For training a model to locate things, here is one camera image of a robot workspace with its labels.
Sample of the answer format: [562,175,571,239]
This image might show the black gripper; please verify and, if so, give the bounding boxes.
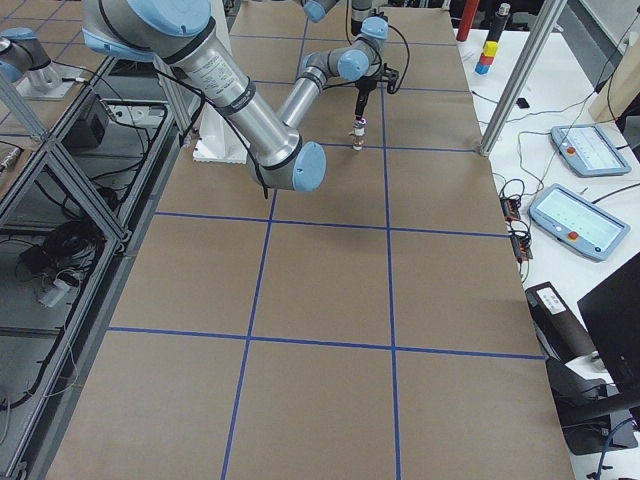
[354,76,378,118]

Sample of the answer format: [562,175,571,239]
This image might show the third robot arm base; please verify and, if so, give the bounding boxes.
[1,27,75,101]

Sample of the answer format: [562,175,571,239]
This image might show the blue wooden block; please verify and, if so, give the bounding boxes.
[475,63,490,75]

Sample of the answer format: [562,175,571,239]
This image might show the red wooden block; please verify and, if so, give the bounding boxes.
[478,54,495,66]

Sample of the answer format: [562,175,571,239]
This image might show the yellow wooden block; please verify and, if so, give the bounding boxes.
[482,41,498,58]

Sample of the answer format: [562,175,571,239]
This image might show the red cylinder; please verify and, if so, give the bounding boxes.
[456,0,480,42]

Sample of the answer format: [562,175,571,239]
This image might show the small black box device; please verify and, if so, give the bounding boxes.
[516,98,530,109]

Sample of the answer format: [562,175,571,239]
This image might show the black cylinder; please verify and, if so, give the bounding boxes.
[486,2,511,42]

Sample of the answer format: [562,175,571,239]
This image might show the orange circuit board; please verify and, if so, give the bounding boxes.
[500,197,521,222]

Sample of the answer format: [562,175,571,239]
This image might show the far teach pendant tablet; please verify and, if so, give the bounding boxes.
[551,124,631,177]

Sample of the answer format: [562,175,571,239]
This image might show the teach pendant tablet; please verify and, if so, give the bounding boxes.
[551,124,631,177]
[529,184,631,262]

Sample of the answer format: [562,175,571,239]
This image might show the near teach pendant tablet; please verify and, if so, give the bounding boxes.
[529,184,631,262]

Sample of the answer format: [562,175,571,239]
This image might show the wooden board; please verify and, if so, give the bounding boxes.
[589,31,639,122]

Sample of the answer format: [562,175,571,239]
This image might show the black power supply box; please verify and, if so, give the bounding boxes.
[62,95,109,150]

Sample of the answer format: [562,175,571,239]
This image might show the dark brown box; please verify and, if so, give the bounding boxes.
[525,282,596,362]

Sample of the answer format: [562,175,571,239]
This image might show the black monitor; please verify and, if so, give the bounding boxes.
[578,254,639,391]

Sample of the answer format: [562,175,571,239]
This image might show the black monitor stand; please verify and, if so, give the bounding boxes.
[545,358,639,456]

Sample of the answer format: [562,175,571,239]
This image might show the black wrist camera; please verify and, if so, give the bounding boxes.
[378,63,400,95]

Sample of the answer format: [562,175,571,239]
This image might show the black camera cable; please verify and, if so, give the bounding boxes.
[384,22,412,95]

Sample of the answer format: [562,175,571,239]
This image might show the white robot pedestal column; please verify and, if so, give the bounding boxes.
[193,104,247,164]

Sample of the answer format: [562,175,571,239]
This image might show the aluminium frame post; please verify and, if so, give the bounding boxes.
[478,0,567,157]

